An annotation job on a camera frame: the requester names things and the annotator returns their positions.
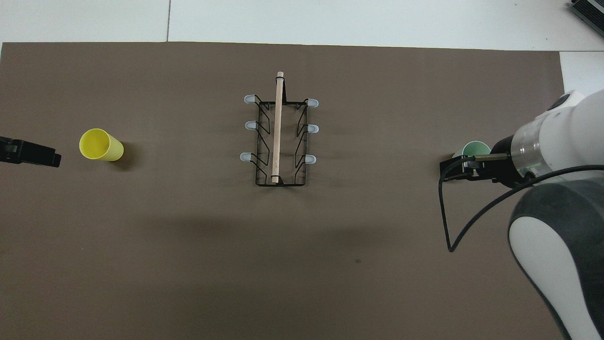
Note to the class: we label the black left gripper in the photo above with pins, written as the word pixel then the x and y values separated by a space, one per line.
pixel 9 148

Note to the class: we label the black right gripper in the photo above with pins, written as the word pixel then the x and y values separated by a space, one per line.
pixel 505 160

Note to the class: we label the green plastic cup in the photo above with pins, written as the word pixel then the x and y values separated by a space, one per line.
pixel 475 148

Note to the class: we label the yellow plastic cup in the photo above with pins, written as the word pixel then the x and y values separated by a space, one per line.
pixel 100 145

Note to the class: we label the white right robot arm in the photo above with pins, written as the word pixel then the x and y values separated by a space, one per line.
pixel 557 141

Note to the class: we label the brown table mat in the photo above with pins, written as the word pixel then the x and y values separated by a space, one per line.
pixel 188 236

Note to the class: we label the grey ribbed device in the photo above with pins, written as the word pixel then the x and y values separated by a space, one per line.
pixel 589 10

